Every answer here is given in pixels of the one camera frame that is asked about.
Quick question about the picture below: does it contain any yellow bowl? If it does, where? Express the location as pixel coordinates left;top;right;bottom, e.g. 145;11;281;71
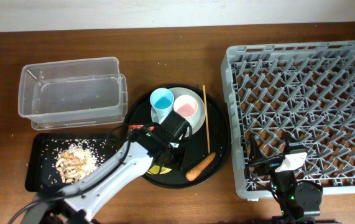
147;165;171;175

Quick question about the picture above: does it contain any red strawberry cake wrapper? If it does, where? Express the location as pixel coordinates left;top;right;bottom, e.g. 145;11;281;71
128;124;155;131

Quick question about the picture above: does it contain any light blue plastic cup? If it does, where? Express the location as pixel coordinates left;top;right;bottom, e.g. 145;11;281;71
150;88;175;116

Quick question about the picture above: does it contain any orange carrot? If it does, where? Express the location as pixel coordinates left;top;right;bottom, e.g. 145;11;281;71
185;152;216;181

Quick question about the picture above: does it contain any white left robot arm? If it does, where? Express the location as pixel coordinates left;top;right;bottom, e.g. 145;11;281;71
10;111;192;223

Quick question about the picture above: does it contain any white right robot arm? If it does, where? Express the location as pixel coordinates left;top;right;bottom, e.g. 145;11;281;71
245;136;323;223

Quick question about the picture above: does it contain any grey dishwasher rack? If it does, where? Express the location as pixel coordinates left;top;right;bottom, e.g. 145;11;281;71
221;40;355;200

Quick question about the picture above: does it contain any clear plastic waste bin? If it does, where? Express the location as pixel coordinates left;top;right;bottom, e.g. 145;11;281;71
18;57;128;130

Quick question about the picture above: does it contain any grey round plate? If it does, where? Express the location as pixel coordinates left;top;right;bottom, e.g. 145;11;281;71
150;87;205;134

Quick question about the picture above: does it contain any pink plastic cup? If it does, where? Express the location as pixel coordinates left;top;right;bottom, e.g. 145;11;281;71
173;95;198;119

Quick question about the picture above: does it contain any black round tray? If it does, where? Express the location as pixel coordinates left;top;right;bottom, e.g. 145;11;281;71
123;84;231;189

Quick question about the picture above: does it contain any wooden chopstick on tray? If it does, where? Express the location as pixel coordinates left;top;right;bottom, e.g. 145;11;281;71
203;85;211;154

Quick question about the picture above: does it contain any food scraps and rice pile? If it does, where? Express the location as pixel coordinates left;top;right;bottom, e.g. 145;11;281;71
54;143;98;184

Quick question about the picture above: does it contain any black rectangular tray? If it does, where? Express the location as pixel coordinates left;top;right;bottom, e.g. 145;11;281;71
25;133;118;192

